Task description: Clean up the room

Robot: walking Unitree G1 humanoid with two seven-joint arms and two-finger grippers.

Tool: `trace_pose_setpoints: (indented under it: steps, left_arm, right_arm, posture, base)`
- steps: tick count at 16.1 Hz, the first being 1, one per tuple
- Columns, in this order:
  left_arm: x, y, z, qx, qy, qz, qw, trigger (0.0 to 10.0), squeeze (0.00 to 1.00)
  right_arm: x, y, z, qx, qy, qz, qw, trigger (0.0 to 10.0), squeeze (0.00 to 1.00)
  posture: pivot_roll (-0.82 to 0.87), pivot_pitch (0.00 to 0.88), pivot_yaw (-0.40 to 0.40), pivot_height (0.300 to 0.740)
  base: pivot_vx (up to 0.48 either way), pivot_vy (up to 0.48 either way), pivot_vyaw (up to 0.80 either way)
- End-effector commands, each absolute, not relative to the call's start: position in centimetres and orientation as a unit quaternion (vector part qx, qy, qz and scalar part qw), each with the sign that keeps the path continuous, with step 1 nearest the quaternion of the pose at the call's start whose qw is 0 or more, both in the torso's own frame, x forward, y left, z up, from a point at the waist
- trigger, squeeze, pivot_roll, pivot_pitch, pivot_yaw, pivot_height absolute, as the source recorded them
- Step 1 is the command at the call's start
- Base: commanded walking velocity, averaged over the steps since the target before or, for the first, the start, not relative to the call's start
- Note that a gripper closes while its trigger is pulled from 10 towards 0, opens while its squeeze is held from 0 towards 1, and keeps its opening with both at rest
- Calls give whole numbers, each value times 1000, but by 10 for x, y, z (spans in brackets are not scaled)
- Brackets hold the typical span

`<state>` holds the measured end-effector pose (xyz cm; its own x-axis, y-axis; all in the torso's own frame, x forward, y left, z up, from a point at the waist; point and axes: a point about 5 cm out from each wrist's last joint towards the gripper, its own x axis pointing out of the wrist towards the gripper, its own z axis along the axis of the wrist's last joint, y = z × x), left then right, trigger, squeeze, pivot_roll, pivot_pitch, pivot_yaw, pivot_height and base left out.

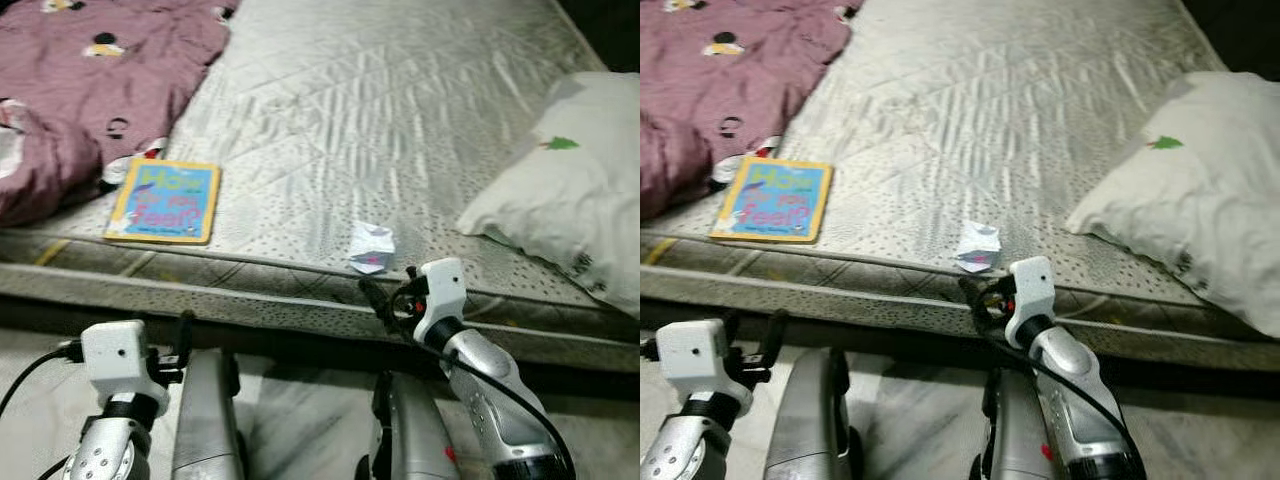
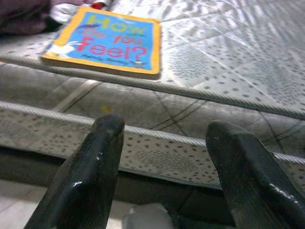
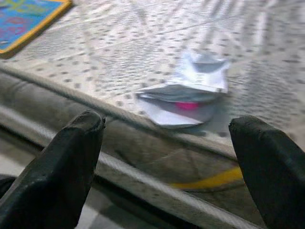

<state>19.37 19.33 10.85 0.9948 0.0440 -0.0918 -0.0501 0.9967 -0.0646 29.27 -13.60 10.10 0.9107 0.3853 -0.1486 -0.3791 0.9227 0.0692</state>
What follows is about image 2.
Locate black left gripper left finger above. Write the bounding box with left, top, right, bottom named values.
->
left=23, top=113, right=125, bottom=229

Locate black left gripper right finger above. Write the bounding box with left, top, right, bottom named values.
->
left=205, top=121, right=305, bottom=229

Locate How do you feel book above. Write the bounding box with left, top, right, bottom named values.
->
left=41, top=6, right=162, bottom=81

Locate purple Mickey Mouse blanket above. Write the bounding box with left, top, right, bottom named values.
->
left=0, top=0, right=112, bottom=36

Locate white quilted mattress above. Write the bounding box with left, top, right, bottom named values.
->
left=0, top=0, right=305, bottom=191

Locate dark bed frame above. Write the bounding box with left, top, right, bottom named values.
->
left=0, top=146, right=239, bottom=226

